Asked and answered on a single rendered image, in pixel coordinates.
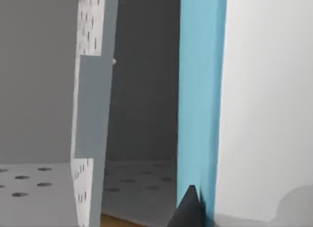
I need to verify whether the wooden board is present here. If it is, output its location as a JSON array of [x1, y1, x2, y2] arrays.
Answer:
[[101, 211, 172, 227]]

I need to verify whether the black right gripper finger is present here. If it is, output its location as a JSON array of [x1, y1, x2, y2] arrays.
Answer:
[[168, 184, 204, 227]]

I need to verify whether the light blue rack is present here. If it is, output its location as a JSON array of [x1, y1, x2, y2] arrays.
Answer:
[[0, 0, 228, 227]]

